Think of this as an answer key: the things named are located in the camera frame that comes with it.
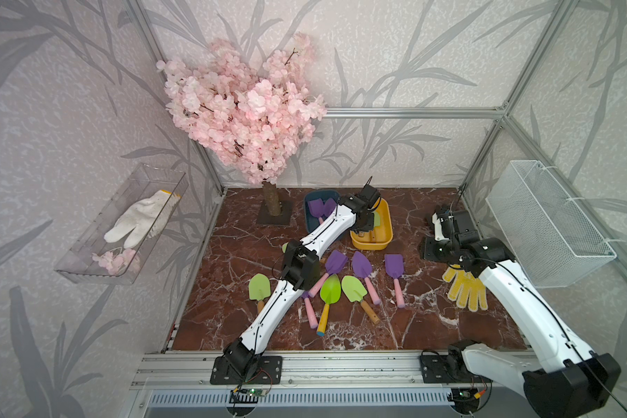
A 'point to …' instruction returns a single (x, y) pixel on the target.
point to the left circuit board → (257, 392)
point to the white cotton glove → (144, 219)
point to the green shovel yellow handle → (330, 291)
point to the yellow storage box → (377, 238)
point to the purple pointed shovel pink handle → (361, 266)
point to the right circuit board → (465, 394)
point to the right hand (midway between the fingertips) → (424, 245)
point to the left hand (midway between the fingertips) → (366, 226)
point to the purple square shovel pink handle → (335, 261)
